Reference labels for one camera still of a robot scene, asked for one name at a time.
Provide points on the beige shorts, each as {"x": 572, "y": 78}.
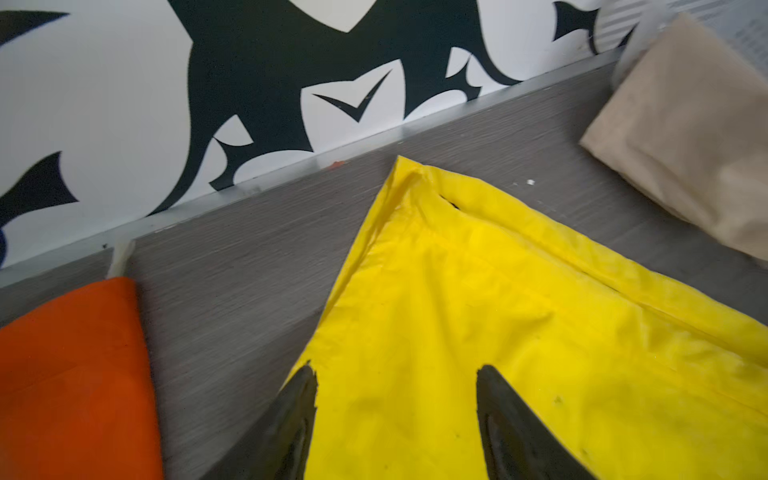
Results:
{"x": 688, "y": 128}

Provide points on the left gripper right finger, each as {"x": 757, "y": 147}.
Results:
{"x": 516, "y": 444}

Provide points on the orange shorts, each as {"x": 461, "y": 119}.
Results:
{"x": 77, "y": 397}

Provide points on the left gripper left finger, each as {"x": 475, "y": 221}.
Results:
{"x": 277, "y": 445}

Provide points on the yellow shorts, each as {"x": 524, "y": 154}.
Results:
{"x": 637, "y": 375}

